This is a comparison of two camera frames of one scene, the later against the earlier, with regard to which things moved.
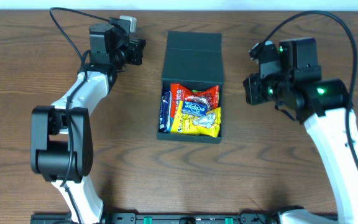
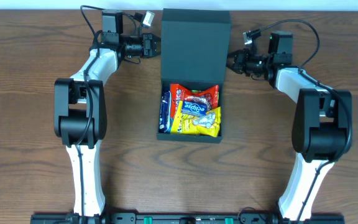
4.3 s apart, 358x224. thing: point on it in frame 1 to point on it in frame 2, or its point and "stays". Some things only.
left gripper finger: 140,45 to 155,45
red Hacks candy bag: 210,95 stays
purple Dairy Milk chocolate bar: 166,112 stays
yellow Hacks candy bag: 207,126 stays
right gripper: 253,90 to 240,62
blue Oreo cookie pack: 164,125 stays
